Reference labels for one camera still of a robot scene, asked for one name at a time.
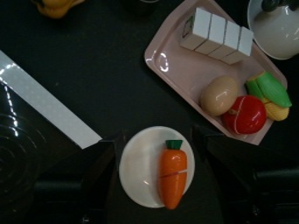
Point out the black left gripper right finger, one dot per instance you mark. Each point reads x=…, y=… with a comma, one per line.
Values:
x=249, y=180

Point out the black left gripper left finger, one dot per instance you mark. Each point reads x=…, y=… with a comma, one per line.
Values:
x=74, y=186

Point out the white oval plate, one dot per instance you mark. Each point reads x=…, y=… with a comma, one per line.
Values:
x=141, y=166

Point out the orange toy carrot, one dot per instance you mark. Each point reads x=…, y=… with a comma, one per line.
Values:
x=173, y=175

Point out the red bell pepper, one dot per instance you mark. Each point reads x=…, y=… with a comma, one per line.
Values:
x=246, y=115

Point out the peach apple fruit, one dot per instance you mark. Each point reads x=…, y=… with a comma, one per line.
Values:
x=220, y=95

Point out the toy corn with green husk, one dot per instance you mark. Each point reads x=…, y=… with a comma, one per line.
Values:
x=273, y=92

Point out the pink serving tray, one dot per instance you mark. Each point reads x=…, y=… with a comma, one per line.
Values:
x=184, y=73

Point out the white sliced toy block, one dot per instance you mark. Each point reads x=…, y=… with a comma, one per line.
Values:
x=218, y=36

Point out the yellow toy bell pepper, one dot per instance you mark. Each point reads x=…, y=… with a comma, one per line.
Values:
x=57, y=7

